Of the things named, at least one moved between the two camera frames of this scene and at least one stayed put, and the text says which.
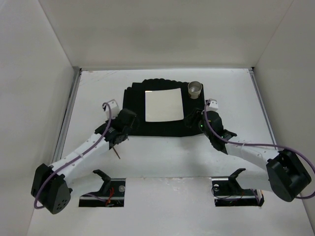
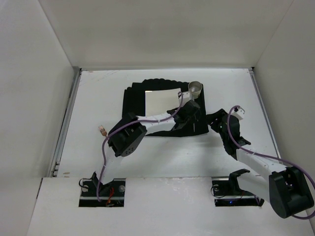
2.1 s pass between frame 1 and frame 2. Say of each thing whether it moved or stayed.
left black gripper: moved
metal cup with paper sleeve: stayed
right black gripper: moved
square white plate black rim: stayed
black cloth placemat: stayed
